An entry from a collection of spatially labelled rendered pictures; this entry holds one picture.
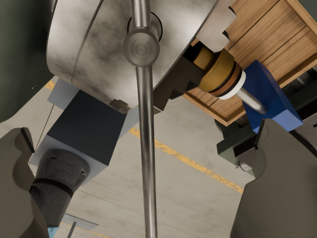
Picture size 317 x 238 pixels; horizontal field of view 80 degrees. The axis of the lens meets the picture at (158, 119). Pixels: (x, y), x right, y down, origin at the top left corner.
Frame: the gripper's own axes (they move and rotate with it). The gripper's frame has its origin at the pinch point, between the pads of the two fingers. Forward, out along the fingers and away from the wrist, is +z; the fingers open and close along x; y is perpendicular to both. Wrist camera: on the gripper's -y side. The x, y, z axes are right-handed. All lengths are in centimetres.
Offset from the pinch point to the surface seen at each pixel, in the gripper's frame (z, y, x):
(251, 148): 40, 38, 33
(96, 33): 10.3, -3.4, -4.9
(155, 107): 14.8, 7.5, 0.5
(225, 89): 22.1, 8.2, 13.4
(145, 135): 2.4, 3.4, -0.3
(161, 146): 162, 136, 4
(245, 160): 41, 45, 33
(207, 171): 161, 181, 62
